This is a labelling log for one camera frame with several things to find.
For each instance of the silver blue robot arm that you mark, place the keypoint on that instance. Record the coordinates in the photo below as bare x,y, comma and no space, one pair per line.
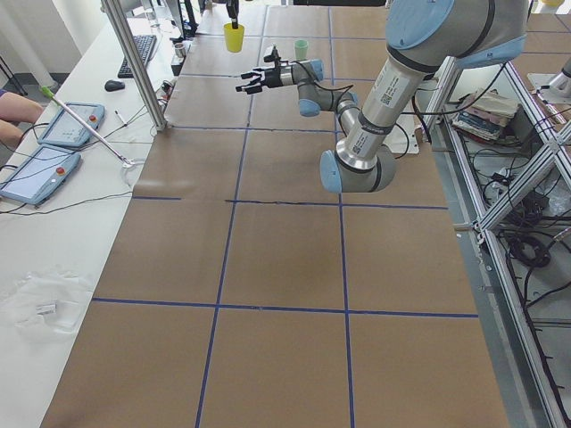
419,36

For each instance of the upper teach pendant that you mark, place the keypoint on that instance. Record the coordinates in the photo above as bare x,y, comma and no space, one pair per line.
65,131

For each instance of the person's forearm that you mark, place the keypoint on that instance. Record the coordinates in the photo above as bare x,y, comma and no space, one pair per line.
16,108

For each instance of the yellow plastic cup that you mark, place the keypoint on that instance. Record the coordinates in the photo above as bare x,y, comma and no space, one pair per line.
234,37

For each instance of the aluminium frame post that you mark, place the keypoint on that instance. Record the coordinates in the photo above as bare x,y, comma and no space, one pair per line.
122,31

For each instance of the clear plastic bag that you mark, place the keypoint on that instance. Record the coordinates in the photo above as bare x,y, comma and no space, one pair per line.
47,307

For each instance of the brown paper table cover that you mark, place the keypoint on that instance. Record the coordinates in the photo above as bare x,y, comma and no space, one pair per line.
240,293

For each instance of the long metal rod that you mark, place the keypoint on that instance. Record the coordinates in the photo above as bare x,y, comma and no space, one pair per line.
127,164

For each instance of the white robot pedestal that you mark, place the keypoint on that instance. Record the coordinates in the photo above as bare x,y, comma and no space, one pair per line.
402,138

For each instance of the small metal cylinder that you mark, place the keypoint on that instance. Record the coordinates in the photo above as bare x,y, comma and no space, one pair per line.
180,50

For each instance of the stack of magazines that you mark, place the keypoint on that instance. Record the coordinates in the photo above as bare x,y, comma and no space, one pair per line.
485,114

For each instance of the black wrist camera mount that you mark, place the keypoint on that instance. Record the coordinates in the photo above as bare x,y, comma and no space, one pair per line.
272,56

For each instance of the black computer mouse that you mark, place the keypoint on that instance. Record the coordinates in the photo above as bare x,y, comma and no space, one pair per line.
114,85

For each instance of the light green plastic cup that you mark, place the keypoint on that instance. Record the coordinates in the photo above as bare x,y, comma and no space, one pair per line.
301,47

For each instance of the teach pendant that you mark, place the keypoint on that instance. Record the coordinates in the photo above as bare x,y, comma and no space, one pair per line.
65,131
40,175

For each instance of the lower teach pendant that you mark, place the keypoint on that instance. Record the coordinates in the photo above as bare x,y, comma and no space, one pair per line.
40,175

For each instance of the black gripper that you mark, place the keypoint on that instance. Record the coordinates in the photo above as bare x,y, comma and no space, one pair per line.
273,78

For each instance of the black white marker pen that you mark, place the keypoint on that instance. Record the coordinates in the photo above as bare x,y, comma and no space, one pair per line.
120,117

